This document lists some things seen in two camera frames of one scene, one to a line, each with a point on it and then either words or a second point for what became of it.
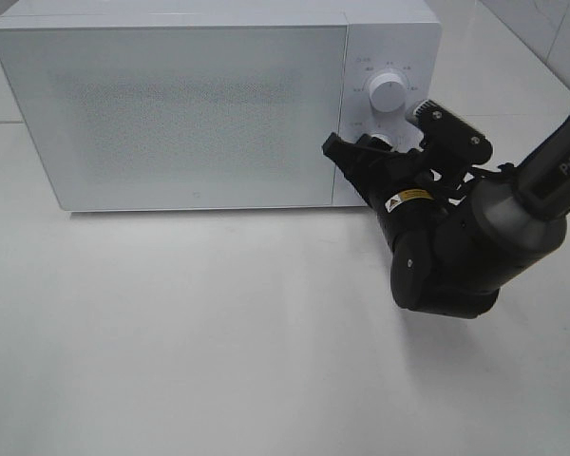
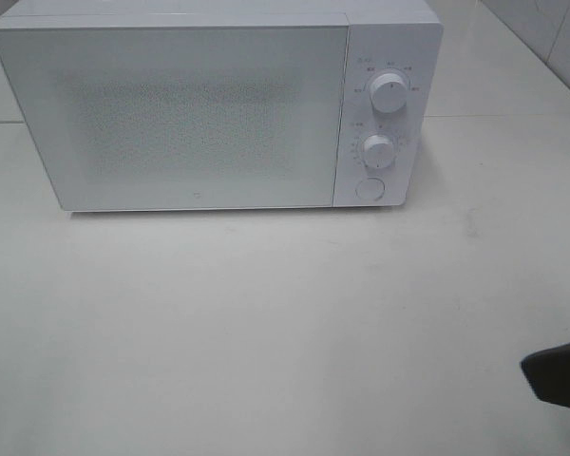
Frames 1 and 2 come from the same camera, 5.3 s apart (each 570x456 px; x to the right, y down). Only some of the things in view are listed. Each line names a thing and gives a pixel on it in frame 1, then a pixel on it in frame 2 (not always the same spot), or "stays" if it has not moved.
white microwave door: [170, 117] stays
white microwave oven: [215, 104] stays
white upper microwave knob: [388, 92] stays
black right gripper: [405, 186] → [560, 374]
